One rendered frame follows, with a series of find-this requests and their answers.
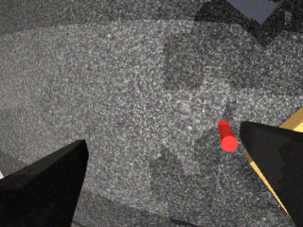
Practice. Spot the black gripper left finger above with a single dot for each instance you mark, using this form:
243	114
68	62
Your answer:
45	193

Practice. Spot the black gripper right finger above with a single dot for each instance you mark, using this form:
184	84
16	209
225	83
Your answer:
278	153

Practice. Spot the red peg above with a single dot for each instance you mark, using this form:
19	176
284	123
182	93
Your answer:
227	136

